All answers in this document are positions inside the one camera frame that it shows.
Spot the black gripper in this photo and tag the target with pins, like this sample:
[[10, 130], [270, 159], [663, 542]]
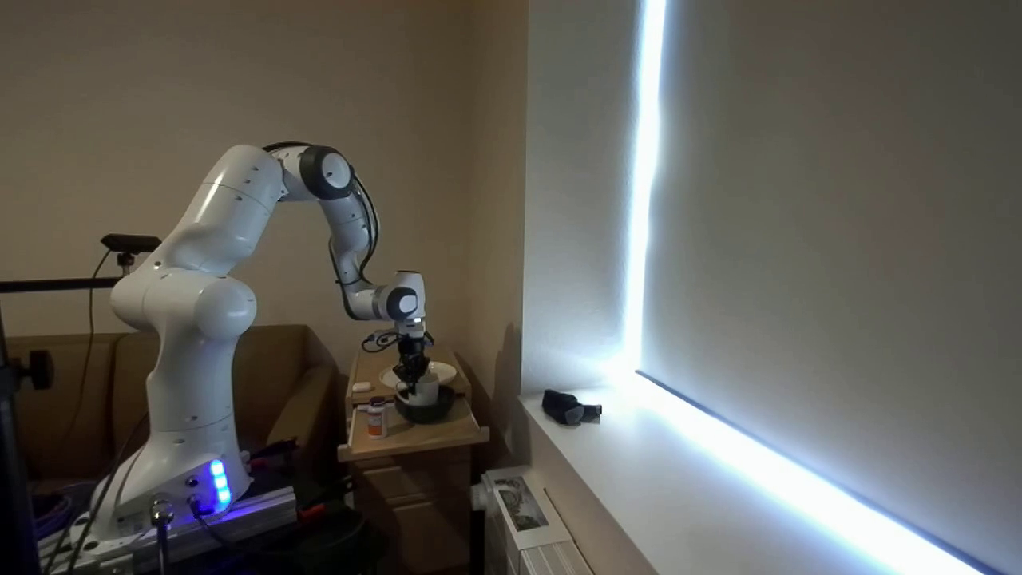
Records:
[[411, 347]]

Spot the orange pill bottle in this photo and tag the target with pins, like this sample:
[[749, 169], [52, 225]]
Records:
[[374, 422]]

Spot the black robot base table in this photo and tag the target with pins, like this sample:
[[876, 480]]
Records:
[[148, 518]]

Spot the black camera on stand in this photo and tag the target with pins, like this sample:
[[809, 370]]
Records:
[[128, 249]]

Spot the white window blind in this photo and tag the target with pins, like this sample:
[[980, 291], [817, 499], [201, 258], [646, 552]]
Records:
[[836, 249]]

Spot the white mug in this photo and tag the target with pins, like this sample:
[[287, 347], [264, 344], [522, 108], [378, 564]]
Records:
[[419, 394]]

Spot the white plate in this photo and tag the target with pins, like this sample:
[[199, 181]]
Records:
[[437, 372]]

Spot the wooden side table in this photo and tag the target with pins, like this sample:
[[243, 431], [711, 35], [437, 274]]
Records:
[[414, 484]]

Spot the dark object on sill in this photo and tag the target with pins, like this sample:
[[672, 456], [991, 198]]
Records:
[[568, 410]]

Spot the brown armchair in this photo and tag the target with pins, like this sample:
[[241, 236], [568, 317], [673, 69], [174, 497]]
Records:
[[94, 415]]

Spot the white radiator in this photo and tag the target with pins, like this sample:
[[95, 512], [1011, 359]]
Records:
[[524, 533]]

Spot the black bowl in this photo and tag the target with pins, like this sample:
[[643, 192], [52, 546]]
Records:
[[432, 415]]

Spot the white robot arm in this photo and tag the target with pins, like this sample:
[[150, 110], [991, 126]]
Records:
[[186, 296]]

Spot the white window sill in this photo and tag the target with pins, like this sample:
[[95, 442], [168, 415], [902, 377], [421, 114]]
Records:
[[697, 497]]

